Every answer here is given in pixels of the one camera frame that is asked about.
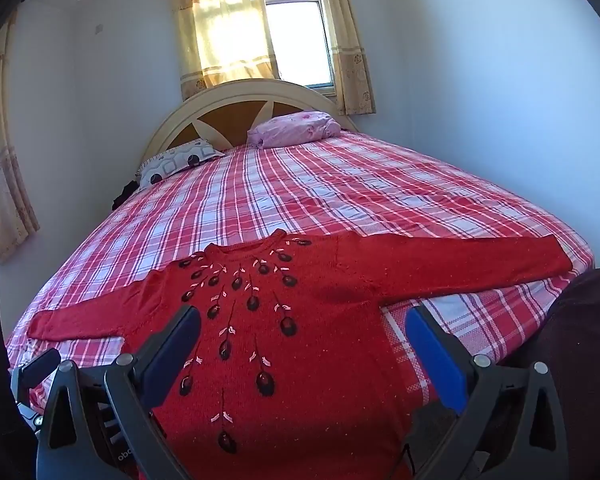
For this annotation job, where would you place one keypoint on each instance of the dark object beside bed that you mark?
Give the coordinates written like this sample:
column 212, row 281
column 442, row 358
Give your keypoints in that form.
column 124, row 194

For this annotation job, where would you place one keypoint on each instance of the person's dark maroon clothing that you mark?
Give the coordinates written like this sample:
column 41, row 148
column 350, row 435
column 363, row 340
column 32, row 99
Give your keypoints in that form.
column 585, row 340

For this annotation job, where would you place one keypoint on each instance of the yellow patterned side curtain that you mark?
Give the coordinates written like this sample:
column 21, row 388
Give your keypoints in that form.
column 5, row 195

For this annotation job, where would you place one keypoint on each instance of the bed with red plaid sheet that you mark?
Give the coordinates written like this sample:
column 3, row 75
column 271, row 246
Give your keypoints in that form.
column 330, row 185

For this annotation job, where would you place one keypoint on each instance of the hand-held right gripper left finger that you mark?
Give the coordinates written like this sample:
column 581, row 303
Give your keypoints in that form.
column 175, row 350

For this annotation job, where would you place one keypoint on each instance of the grey patterned pillow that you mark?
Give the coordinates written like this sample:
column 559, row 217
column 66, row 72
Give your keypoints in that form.
column 180, row 162

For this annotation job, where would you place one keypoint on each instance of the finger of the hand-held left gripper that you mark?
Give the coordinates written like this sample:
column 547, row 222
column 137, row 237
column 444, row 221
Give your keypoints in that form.
column 35, row 366

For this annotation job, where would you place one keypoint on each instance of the red knitted sweater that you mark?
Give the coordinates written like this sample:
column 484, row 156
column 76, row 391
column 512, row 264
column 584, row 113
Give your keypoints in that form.
column 320, row 350

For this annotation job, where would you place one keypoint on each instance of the pink pillow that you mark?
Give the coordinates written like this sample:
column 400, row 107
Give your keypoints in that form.
column 295, row 127

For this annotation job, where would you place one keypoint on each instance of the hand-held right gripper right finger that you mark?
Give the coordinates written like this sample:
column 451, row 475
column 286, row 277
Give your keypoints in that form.
column 435, row 355

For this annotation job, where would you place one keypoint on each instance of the yellow window curtain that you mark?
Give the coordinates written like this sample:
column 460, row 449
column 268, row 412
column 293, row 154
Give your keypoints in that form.
column 352, row 60
column 215, row 35

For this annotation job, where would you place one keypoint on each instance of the cream wooden headboard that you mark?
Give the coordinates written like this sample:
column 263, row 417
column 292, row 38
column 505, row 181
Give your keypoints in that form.
column 220, row 125

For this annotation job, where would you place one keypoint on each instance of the window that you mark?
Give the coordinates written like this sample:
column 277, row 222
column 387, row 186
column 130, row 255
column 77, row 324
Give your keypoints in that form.
column 300, row 40

